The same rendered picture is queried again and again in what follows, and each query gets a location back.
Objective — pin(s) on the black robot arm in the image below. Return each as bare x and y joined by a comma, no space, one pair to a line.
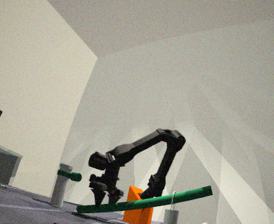
125,152

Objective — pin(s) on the green cylinder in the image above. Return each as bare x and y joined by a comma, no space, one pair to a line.
148,203

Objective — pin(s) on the grey cylindrical post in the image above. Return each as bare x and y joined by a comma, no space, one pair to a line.
60,186

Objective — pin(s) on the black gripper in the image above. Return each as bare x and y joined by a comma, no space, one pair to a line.
108,184

